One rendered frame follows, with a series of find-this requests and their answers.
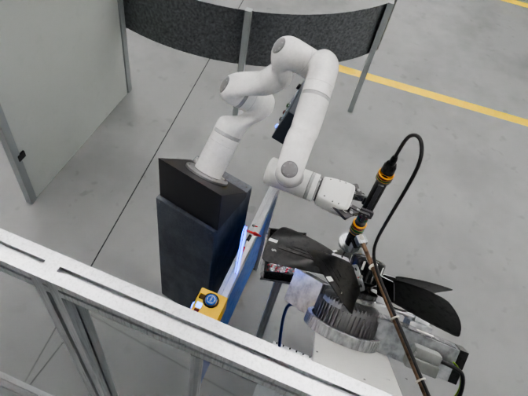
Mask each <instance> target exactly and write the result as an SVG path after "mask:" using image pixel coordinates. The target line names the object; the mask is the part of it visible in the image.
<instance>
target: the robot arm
mask: <svg viewBox="0 0 528 396"><path fill-rule="evenodd" d="M293 72H294V73H296V74H297V75H300V76H302V77H303V78H304V79H306V80H305V83H304V86H303V88H302V93H301V95H300V98H299V102H298V104H297V108H296V110H295V114H294V118H293V120H292V123H291V127H290V129H289V130H288V132H287V134H286V137H285V139H284V144H283V146H282V149H281V152H280V157H279V159H278V158H275V157H273V158H272V159H271V160H270V161H269V163H268V165H267V168H266V171H265V174H264V177H263V183H264V184H266V185H269V186H272V187H274V188H276V189H280V190H282V191H285V192H286V193H291V194H292V195H295V196H298V197H301V198H303V199H305V200H309V201H311V200H312V198H313V201H315V202H314V203H315V204H316V205H317V206H318V207H320V208H322V209H324V210H326V211H328V212H330V213H332V214H334V215H337V216H339V217H342V218H343V219H344V220H347V219H348V218H350V217H353V216H358V215H360V216H361V217H364V218H368V219H371V218H372V216H373V215H374V212H373V211H370V210H368V209H365V208H363V207H361V209H360V208H359V207H356V206H354V205H353V204H351V201H352V200H356V201H360V202H361V203H362V204H364V202H365V200H366V199H367V196H365V194H364V193H363V192H362V191H361V190H360V188H359V186H358V184H350V183H348V182H345V181H341V180H339V179H335V178H329V177H324V178H323V177H322V178H320V177H321V174H317V173H315V172H313V171H310V170H307V169H305V167H306V163H307V161H308V159H309V156H310V153H311V150H312V148H313V146H314V142H315V141H316V139H317V136H318V134H319V132H320V129H321V126H322V123H323V121H324V118H325V113H326V111H327V108H328V104H329V101H330V99H331V96H332V91H333V89H334V86H335V84H336V79H337V76H338V73H339V62H338V59H337V57H336V55H335V54H334V53H333V52H331V51H330V50H328V49H320V50H316V49H314V48H313V47H312V46H309V45H308V44H306V43H305V42H303V41H301V40H300V39H298V38H296V37H293V36H289V35H288V36H283V37H281V38H279V39H278V40H277V41H276V42H275V43H274V45H273V48H272V51H271V64H270V65H269V66H267V67H266V68H264V69H262V70H261V71H242V72H236V73H233V74H231V75H228V76H227V77H225V78H224V79H223V81H222V83H221V85H220V87H219V93H220V96H221V97H222V99H223V100H224V101H225V102H226V103H228V104H230V105H232V106H234V107H236V108H238V109H240V110H242V111H244V112H243V113H242V114H240V115H223V116H221V117H220V118H219V119H218V121H217V123H216V124H215V125H214V129H213V130H212V132H211V135H210V137H209V138H208V140H207V143H206V145H205V146H204V148H203V151H202V152H201V154H200V157H196V158H195V159H194V163H191V162H188V163H186V167H187V168H188V169H189V170H190V171H192V172H193V173H194V174H196V175H198V176H199V177H201V178H203V179H205V180H207V181H209V182H212V183H214V184H216V185H221V186H227V184H228V182H227V179H224V178H223V177H222V175H223V174H224V172H225V170H226V168H227V166H228V164H229V161H230V160H231V158H232V156H233V153H234V152H235V150H236V148H237V146H238V145H239V143H240V140H241V138H242V137H243V135H244V133H245V131H246V130H247V129H248V128H249V127H250V126H252V125H254V124H256V123H258V122H260V121H262V120H264V119H265V118H267V117H268V116H269V115H270V114H271V113H272V111H273V109H274V105H275V100H274V97H273V94H275V93H278V92H280V91H281V90H283V89H285V88H286V87H288V86H289V84H290V83H291V81H292V76H293ZM351 209H353V210H351ZM347 212H348V213H347Z"/></svg>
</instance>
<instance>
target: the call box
mask: <svg viewBox="0 0 528 396"><path fill-rule="evenodd" d="M200 293H202V294H204V295H205V297H204V299H200V298H199V296H200ZM200 293H199V295H198V296H197V297H196V300H195V302H194V303H193V305H192V308H191V310H194V308H197V309H199V312H198V313H200V314H203V315H205V316H208V317H210V318H213V319H215V320H217V321H220V320H221V319H222V316H223V314H224V313H225V310H226V305H227V301H228V298H226V297H225V296H223V295H219V294H217V293H215V292H213V291H210V290H207V289H206V288H201V290H200ZM209 294H212V295H215V296H216V297H217V302H216V304H215V305H213V306H208V305H207V304H206V303H205V299H206V297H207V295H209ZM197 302H199V303H203V304H202V306H201V307H200V308H198V307H196V304H197Z"/></svg>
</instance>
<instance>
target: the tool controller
mask: <svg viewBox="0 0 528 396"><path fill-rule="evenodd" d="M305 80H306V79H304V81H303V82H302V84H300V83H299V84H298V86H297V87H296V89H297V92H296V93H295V95H294V97H293V98H292V99H293V100H292V99H291V101H290V102H291V104H290V105H289V106H288V108H286V112H285V113H284V114H283V115H282V116H283V117H282V119H281V121H280V122H279V125H278V127H277V128H276V129H275V131H274V132H273V135H272V138H273V139H275V140H277V141H279V142H280V143H281V144H284V139H285V137H286V134H287V132H288V130H289V129H290V127H291V124H292V120H293V118H294V114H295V110H296V108H297V104H298V102H299V98H300V95H301V93H302V90H303V86H304V83H305ZM290 102H289V103H290Z"/></svg>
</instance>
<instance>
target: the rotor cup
mask: <svg viewBox="0 0 528 396"><path fill-rule="evenodd" d="M364 261H365V262H366V263H365V266H364V269H363V270H362V269H361V267H362V265H363V262H364ZM350 263H351V265H354V264H357V266H358V268H359V270H360V273H361V275H362V276H363V278H362V280H363V283H364V286H365V290H364V291H361V294H360V295H359V296H358V298H361V299H364V300H367V301H370V302H375V301H376V300H377V298H378V296H377V294H376V293H375V292H373V291H372V288H373V287H377V283H376V280H375V277H374V276H373V273H372V271H371V270H370V269H369V263H368V260H367V258H366V257H365V255H363V254H361V253H358V252H355V253H353V255H352V257H351V260H350ZM376 263H377V265H378V269H379V273H381V271H382V269H383V268H384V269H383V272H384V270H385V268H386V265H385V264H384V263H383V262H381V261H379V260H376ZM383 272H382V275H381V276H383Z"/></svg>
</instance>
